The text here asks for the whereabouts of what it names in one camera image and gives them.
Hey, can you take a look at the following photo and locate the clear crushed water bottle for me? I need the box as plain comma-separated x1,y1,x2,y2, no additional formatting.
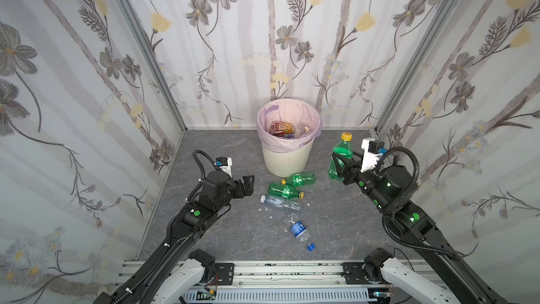
260,195,301,213

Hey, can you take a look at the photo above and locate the green bottle yellow cap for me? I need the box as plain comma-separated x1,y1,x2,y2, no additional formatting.
268,183,305,200

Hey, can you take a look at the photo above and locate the orange red drink bottle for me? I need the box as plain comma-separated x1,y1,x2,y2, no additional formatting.
269,121,295,137

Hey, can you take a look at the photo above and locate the white label small bottle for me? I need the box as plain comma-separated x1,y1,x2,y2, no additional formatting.
293,124,310,139

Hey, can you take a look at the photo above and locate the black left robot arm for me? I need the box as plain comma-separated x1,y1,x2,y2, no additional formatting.
95,150,255,303

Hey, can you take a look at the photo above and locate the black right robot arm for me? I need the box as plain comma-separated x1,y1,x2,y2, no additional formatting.
332,146,506,303

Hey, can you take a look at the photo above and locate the cream plastic waste bin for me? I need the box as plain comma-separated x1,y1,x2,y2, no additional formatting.
262,139,314,177

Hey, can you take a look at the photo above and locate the pink bin liner bag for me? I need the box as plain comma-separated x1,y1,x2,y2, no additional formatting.
257,99,322,153

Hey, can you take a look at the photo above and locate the blue label bottle blue cap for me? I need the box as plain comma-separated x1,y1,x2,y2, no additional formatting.
287,217,316,251

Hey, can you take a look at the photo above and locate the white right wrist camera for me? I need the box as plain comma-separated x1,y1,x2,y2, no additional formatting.
361,138,386,173

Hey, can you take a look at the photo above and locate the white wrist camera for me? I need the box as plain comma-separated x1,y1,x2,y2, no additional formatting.
361,138,386,173
215,156,232,177

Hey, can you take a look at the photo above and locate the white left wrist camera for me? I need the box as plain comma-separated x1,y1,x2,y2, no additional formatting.
215,156,232,177

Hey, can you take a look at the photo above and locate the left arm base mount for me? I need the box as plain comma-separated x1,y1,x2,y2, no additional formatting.
188,249,235,286

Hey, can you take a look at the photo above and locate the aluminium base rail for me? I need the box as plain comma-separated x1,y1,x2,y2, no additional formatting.
121,260,435,304

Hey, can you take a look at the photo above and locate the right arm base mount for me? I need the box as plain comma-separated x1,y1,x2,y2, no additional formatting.
341,248,394,285

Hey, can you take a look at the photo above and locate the white perforated cable tray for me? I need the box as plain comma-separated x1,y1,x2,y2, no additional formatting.
182,289,378,303

